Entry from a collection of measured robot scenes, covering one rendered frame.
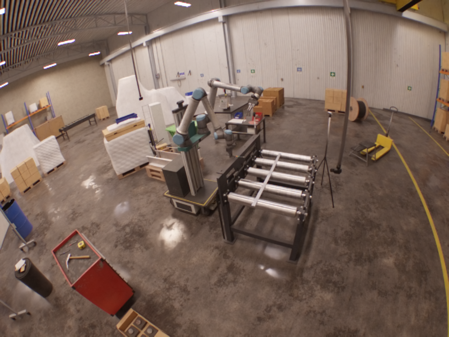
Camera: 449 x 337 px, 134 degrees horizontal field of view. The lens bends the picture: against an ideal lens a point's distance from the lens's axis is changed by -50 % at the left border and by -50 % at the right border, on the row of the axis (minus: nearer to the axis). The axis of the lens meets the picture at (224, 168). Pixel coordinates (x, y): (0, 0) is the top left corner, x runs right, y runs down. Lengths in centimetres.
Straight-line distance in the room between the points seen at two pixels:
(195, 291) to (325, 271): 167
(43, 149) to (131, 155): 497
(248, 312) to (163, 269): 129
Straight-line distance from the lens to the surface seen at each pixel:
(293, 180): 249
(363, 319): 266
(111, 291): 240
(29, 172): 898
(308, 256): 279
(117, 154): 516
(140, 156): 530
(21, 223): 577
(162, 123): 581
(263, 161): 283
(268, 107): 803
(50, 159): 922
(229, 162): 231
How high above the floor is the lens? 229
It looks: 31 degrees down
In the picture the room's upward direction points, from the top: 8 degrees counter-clockwise
